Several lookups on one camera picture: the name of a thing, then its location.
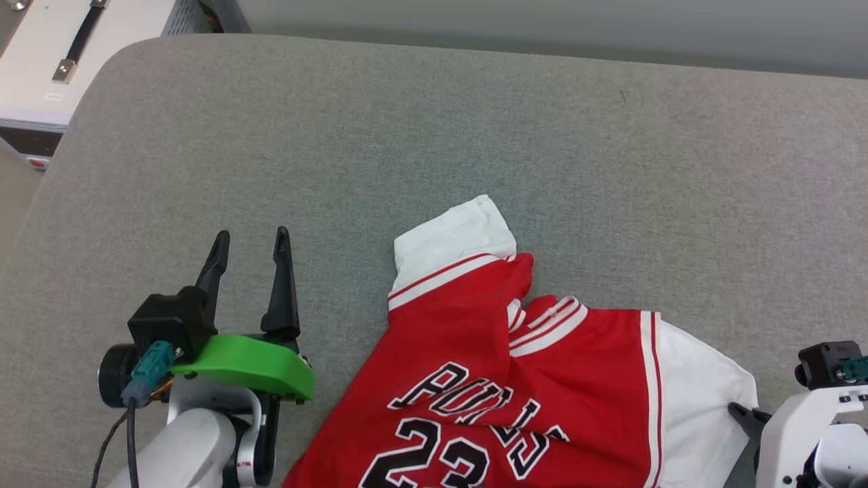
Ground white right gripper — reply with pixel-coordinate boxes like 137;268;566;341
728;384;868;488

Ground red basketball jersey white sleeves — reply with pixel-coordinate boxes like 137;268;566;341
281;195;759;488

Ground black strap handle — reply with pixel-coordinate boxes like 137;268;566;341
52;0;111;85

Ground white metal equipment box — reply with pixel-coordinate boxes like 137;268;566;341
0;0;205;171

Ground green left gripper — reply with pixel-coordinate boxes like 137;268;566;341
171;226;315;404

